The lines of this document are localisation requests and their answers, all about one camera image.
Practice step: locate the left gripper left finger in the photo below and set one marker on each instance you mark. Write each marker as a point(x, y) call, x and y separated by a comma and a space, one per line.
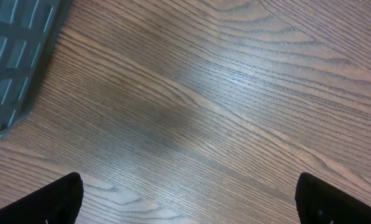
point(59, 202)

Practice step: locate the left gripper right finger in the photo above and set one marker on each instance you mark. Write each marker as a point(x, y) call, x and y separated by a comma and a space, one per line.
point(318, 202)

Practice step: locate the grey plastic mesh basket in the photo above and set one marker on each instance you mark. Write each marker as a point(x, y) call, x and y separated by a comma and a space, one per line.
point(28, 32)

